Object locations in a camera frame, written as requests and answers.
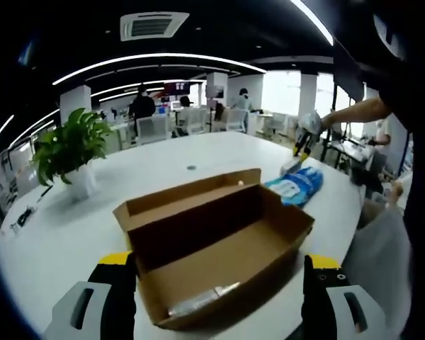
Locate silver foil pack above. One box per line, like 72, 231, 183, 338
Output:
166, 280, 242, 318

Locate long curved ceiling light strip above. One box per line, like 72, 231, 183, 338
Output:
52, 52, 267, 86

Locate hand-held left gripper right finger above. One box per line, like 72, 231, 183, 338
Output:
302, 253, 390, 340

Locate person's grey clothing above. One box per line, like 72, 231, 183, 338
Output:
342, 208, 414, 338

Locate white ceiling air conditioner vent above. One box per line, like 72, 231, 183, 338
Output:
119, 11, 191, 43

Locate green plant in white pot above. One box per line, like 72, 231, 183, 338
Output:
30, 107, 115, 198

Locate bright straight ceiling light strip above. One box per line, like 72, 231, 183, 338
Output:
290, 0, 334, 46

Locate blue soft wet wipes pack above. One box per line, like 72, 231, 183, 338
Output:
263, 176, 310, 208

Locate white office chair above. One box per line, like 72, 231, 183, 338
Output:
186, 108, 210, 135
268, 112, 288, 138
135, 115, 170, 147

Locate brown cardboard shoe box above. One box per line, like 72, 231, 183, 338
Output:
112, 168, 315, 330

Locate black hanging panel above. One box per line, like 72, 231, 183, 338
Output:
331, 34, 366, 103

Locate black pen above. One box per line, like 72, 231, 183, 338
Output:
36, 185, 55, 203

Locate wall screen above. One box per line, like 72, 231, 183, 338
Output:
164, 81, 191, 97

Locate black cable bundle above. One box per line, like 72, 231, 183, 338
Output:
8, 206, 39, 232

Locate small white pack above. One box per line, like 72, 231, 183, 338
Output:
279, 159, 303, 176

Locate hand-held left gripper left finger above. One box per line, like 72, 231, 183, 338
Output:
44, 250, 137, 340

